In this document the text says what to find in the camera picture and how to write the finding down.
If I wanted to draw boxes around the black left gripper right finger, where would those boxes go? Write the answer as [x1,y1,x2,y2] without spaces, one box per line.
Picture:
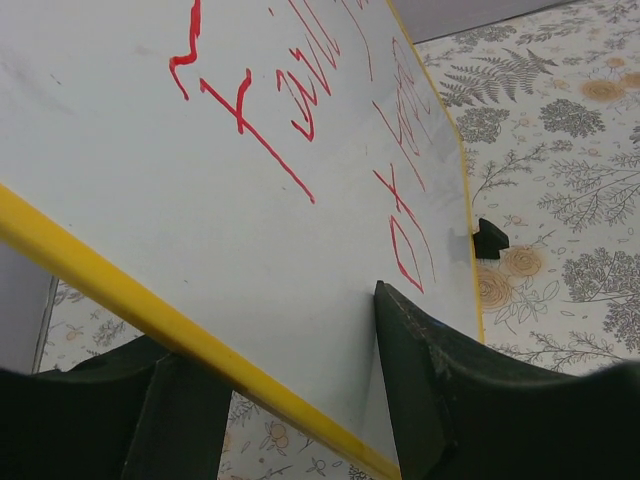
[374,282,639,479]

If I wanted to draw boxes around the floral patterned tablecloth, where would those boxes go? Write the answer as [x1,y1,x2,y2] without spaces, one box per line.
[417,1,639,375]

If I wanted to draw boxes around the yellow framed whiteboard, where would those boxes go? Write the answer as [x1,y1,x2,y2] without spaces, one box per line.
[1,1,481,479]

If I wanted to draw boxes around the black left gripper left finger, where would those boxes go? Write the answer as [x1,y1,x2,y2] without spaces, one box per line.
[1,336,232,479]

